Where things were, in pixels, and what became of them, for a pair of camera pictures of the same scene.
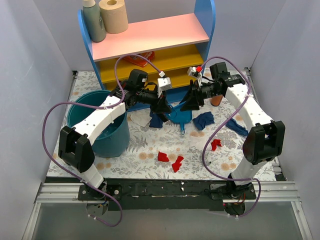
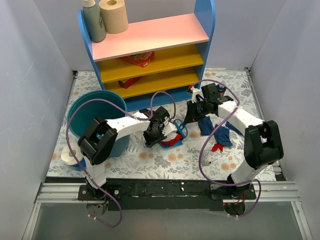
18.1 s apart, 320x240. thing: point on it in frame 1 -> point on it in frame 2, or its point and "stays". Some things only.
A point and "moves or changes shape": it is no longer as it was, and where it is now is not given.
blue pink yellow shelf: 170,52 stays
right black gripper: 196,92 -> 196,110
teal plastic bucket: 114,142 stays
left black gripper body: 160,102 -> 155,136
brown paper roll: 114,16 stays
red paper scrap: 162,157 -> 172,142
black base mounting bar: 161,194 stays
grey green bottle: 94,21 stays
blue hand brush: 172,114 moves or changes shape
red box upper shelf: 137,61 stays
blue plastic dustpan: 177,116 -> 177,143
